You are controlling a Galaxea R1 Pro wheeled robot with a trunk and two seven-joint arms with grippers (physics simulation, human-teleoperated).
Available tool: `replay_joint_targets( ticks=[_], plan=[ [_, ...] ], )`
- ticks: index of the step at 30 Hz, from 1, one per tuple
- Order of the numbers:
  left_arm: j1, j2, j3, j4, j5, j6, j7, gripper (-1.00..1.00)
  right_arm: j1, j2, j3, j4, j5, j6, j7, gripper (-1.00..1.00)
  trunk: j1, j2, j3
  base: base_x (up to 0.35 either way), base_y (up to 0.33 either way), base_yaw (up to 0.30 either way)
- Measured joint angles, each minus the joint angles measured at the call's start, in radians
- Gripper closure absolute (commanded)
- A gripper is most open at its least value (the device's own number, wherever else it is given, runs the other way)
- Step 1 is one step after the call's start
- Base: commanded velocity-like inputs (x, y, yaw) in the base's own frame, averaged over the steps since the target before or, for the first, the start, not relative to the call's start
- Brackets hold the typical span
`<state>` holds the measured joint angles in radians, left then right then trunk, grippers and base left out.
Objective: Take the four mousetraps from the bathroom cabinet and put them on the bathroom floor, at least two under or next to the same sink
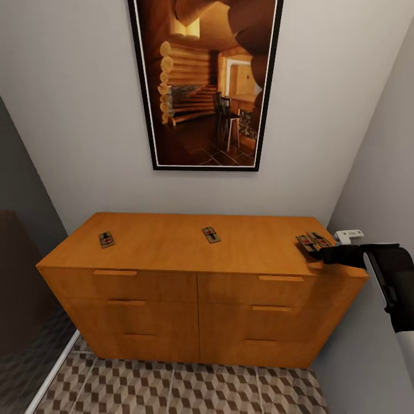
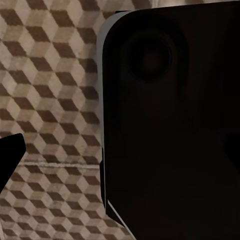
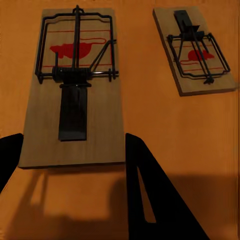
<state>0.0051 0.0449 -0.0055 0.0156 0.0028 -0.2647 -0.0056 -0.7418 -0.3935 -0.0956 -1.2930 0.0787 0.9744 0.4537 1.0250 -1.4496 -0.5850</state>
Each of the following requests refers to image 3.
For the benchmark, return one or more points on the cabinet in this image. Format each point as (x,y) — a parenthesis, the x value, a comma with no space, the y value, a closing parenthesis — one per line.
(195,139)

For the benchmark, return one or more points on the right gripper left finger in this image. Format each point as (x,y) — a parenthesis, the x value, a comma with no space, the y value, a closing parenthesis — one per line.
(10,151)

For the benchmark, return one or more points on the mousetrap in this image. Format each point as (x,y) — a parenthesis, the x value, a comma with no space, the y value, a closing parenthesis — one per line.
(196,61)
(74,115)

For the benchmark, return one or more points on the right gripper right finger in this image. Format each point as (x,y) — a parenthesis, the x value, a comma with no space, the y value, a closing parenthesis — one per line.
(174,220)

